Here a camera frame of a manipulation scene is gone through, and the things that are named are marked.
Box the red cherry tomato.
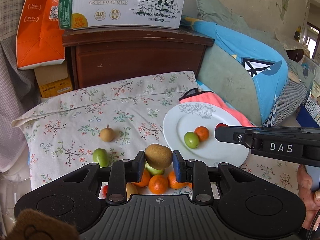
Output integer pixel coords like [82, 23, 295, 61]
[103, 185, 108, 198]
[215, 123, 228, 129]

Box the person's right hand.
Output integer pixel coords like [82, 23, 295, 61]
[297, 165, 319, 230]

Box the green jujube left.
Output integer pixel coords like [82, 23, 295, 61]
[93, 148, 110, 167]

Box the green jujube right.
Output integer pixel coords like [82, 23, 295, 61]
[145, 161, 165, 176]

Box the green jujube on plate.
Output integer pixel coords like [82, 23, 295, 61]
[184, 132, 200, 149]

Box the small orange on plate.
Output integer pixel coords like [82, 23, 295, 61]
[194, 126, 210, 142]

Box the brown longan with stem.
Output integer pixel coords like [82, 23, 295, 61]
[99, 125, 116, 142]

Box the floral tablecloth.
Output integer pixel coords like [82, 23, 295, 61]
[10, 70, 301, 198]

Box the pink towel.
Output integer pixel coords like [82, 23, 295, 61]
[179, 88, 254, 127]

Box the white floral plate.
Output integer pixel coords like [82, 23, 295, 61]
[163, 102, 249, 167]

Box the green grey cushion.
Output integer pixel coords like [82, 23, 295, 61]
[197, 44, 261, 126]

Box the blue cushion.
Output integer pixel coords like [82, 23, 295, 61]
[181, 16, 289, 124]

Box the brown plush sleeve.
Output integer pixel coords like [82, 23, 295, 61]
[4, 209, 80, 239]

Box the brown cardboard box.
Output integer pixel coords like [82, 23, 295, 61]
[34, 61, 73, 98]

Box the dark wooden cabinet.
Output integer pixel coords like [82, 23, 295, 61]
[62, 27, 214, 89]

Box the checked grey fabric cover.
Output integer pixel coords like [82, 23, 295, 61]
[1, 0, 39, 172]

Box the orange paper bag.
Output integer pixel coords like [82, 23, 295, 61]
[16, 0, 65, 70]

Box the white milk carton box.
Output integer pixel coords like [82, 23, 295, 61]
[58, 0, 184, 30]

